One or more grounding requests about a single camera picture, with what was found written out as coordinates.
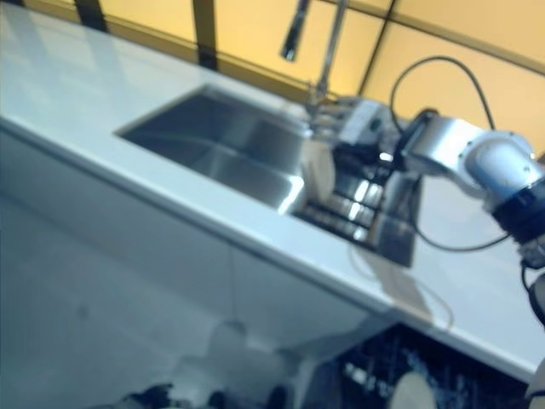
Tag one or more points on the narrow white cabinet door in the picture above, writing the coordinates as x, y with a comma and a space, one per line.
289, 298

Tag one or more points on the black dish drying rack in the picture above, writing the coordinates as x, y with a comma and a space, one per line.
357, 204

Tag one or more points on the chrome gooseneck kitchen faucet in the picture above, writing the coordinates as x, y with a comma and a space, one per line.
330, 51

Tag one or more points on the black left robot foot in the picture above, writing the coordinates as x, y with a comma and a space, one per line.
218, 401

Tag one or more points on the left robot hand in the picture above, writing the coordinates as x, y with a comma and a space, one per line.
149, 398

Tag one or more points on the cream round plate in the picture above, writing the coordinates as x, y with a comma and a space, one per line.
319, 170
413, 389

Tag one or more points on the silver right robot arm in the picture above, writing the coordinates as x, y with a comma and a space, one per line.
489, 162

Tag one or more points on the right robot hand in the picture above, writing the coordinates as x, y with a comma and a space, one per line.
362, 123

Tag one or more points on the built-in dishwasher black interior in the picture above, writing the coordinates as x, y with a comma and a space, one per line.
374, 362

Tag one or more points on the stainless steel sink basin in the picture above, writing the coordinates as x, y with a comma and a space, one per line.
204, 136

